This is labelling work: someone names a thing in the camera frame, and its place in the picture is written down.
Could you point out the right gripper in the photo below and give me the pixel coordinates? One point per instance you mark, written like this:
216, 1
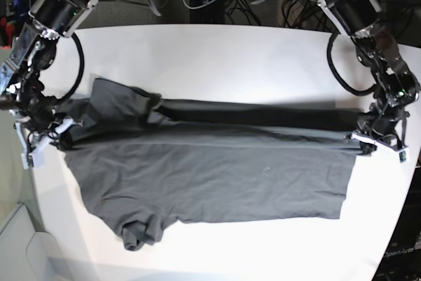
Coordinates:
42, 136

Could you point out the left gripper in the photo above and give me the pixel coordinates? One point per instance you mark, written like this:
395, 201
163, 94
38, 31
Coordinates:
378, 133

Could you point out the dark grey t-shirt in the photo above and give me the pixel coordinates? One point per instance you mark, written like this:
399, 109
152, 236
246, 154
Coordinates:
143, 162

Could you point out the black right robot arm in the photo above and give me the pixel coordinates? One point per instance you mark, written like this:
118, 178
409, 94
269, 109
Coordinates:
41, 120

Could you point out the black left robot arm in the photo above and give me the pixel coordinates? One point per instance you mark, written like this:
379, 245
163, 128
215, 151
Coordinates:
395, 85

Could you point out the red and black clamp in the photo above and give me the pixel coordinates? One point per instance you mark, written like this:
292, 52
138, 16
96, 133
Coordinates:
7, 33

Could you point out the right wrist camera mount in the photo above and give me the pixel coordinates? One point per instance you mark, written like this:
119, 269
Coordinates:
36, 149

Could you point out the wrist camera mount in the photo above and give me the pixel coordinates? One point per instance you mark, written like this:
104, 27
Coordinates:
381, 143
36, 149

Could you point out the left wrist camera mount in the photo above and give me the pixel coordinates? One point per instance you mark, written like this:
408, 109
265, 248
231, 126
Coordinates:
381, 143

